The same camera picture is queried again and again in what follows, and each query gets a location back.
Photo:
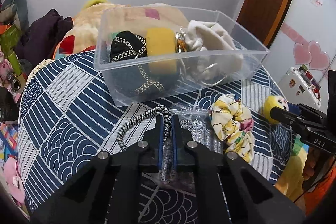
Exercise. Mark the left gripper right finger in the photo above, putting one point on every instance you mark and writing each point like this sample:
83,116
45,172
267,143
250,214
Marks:
228,189

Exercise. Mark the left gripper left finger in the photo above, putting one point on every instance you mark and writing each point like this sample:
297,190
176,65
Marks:
106,189

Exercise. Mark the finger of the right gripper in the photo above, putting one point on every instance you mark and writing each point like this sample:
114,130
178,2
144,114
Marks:
288,115

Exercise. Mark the yellow plush ball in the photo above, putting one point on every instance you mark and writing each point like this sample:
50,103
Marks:
271,102

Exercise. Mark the floral yellow scrunchie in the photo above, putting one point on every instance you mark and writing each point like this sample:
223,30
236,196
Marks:
232,123

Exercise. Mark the white drawstring cloth pouch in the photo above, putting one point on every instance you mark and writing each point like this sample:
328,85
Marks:
219,56

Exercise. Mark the black pouch with chain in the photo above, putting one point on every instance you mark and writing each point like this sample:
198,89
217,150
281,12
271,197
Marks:
132,80

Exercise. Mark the clear plastic storage box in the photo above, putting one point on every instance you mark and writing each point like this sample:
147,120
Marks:
184,81

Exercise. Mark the yellow sponge block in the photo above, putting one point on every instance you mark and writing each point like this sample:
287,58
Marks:
161,41

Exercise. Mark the silver glitter bow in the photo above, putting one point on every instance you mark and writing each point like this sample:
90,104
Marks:
197,121

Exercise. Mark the orange sleeve forearm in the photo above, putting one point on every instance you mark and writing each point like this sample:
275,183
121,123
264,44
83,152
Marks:
314,196

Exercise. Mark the white sticker suitcase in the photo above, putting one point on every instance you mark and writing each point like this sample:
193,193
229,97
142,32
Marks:
297,88

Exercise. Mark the blue white patterned tablecloth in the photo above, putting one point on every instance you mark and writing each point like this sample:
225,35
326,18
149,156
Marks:
67,116

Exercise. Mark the pink plush toy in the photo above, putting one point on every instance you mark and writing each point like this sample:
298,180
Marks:
13,180

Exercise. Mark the dark purple clothing pile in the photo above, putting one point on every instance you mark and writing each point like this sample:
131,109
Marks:
41,38

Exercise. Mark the beige plush blanket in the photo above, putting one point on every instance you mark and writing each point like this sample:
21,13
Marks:
104,19

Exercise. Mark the green cardboard box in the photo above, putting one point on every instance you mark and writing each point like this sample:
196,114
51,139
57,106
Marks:
9,40

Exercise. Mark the grey green plush toy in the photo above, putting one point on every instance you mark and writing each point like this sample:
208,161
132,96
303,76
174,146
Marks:
15,11

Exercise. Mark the pink heart wall decals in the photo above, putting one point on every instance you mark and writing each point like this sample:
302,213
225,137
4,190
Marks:
308,53

